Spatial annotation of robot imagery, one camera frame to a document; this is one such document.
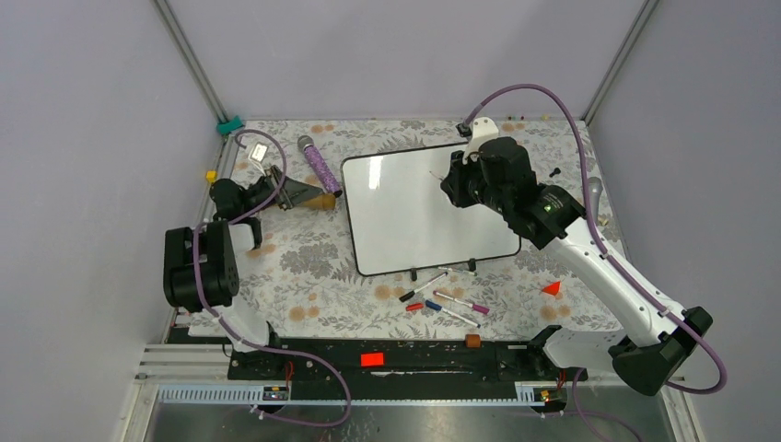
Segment black whiteboard marker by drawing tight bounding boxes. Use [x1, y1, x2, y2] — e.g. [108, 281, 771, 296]
[399, 272, 449, 302]

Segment teal corner clip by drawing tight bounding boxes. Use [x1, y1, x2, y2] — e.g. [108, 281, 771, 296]
[216, 116, 244, 136]

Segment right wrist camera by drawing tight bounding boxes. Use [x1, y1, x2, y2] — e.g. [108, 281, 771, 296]
[456, 117, 499, 165]

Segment pink whiteboard marker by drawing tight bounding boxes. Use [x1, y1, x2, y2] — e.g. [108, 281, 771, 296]
[433, 290, 490, 315]

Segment small brown block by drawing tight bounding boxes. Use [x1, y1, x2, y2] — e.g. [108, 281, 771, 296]
[464, 333, 482, 349]

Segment wooden rolling pin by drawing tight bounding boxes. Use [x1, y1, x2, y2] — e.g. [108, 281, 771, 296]
[302, 193, 337, 211]

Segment floral table mat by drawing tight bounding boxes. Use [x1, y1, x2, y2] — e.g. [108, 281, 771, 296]
[237, 120, 621, 341]

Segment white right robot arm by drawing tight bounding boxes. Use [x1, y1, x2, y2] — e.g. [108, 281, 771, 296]
[440, 137, 713, 396]

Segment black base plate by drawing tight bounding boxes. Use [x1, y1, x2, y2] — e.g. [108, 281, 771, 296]
[227, 338, 588, 394]

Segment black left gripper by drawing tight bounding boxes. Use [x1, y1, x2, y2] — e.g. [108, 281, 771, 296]
[242, 164, 323, 216]

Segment purple toy microphone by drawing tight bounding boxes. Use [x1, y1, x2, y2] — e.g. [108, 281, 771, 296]
[297, 135, 343, 197]

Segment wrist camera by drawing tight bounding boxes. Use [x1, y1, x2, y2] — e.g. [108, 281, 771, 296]
[248, 143, 268, 163]
[456, 117, 499, 165]

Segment blue whiteboard marker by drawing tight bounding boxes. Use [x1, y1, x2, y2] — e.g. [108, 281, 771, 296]
[424, 299, 481, 329]

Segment green whiteboard marker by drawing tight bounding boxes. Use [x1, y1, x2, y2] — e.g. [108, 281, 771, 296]
[437, 266, 477, 276]

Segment red triangular block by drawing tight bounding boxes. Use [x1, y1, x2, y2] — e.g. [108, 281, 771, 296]
[541, 281, 561, 297]

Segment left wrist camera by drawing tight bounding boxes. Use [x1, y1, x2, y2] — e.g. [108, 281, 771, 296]
[248, 143, 268, 163]

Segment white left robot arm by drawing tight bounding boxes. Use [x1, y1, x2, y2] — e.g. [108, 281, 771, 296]
[163, 166, 336, 378]

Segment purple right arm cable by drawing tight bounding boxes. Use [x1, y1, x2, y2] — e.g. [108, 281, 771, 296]
[457, 83, 729, 396]

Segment red rectangular tape marker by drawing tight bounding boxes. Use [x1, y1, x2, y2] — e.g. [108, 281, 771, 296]
[359, 352, 385, 367]

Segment grey toy microphone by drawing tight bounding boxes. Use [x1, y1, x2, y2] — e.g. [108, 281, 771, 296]
[588, 176, 604, 216]

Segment white black-framed whiteboard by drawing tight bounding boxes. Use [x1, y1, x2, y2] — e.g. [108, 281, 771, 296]
[341, 143, 520, 276]

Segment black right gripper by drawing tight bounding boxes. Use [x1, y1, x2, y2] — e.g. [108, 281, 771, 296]
[440, 146, 510, 215]

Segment white cable duct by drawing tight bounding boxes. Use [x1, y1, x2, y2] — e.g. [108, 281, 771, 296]
[158, 378, 566, 407]

